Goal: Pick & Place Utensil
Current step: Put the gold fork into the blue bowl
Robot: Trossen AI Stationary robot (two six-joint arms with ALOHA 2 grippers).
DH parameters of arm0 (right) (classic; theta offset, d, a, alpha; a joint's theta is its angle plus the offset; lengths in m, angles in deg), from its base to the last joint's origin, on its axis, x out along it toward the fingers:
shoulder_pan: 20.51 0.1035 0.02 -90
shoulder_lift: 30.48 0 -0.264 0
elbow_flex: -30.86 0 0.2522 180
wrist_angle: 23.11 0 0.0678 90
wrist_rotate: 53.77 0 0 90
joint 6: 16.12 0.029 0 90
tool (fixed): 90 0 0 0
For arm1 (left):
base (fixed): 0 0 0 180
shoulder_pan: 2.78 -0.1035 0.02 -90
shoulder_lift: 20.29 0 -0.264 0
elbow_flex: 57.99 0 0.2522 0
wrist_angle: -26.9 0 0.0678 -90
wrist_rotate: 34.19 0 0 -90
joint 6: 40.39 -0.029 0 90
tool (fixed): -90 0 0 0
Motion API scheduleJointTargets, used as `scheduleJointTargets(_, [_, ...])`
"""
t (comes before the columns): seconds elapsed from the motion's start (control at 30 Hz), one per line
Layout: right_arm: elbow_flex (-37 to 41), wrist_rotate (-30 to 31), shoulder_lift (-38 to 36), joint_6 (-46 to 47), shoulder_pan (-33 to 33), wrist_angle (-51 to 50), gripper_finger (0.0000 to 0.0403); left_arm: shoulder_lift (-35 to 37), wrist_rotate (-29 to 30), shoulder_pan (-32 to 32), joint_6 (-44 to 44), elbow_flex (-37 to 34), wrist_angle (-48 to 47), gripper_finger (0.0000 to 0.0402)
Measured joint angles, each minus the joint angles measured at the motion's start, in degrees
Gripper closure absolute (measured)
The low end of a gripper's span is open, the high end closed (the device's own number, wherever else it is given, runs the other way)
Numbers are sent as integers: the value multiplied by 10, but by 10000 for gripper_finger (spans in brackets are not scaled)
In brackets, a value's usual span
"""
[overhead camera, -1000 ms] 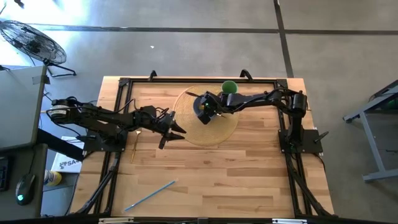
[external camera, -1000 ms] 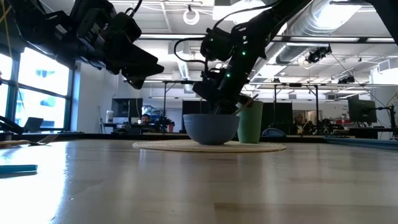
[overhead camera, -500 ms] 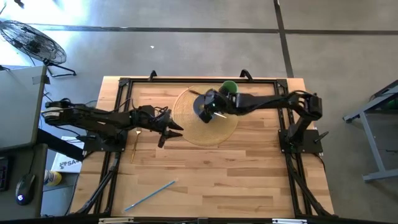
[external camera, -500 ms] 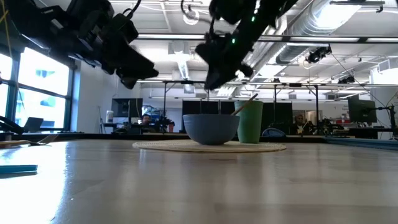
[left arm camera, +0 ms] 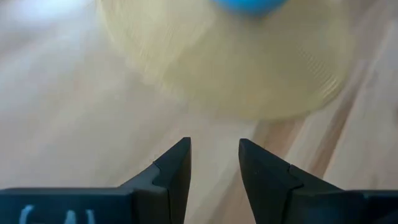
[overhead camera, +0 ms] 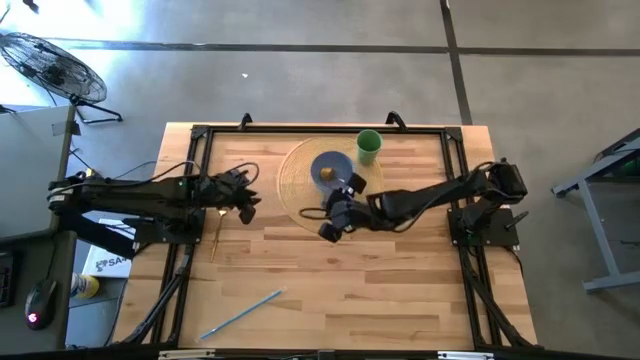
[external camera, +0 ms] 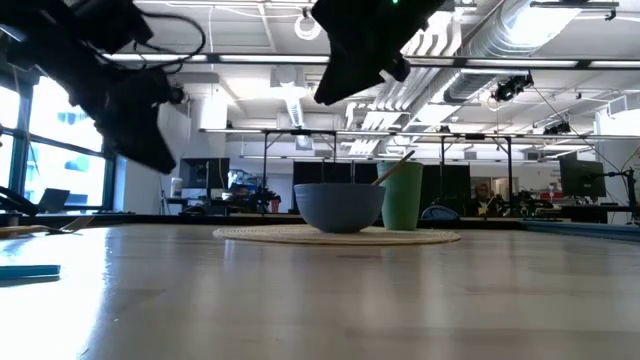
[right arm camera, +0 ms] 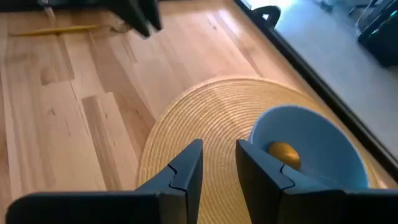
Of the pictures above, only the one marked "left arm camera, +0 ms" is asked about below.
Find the round woven straw placemat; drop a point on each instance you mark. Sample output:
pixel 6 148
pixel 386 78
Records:
pixel 236 68

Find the blue-grey bowl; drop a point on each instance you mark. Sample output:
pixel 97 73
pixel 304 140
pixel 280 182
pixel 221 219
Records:
pixel 250 6

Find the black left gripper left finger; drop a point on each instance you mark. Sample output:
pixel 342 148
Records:
pixel 155 199

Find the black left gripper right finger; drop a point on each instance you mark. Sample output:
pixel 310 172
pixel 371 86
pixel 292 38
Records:
pixel 280 199

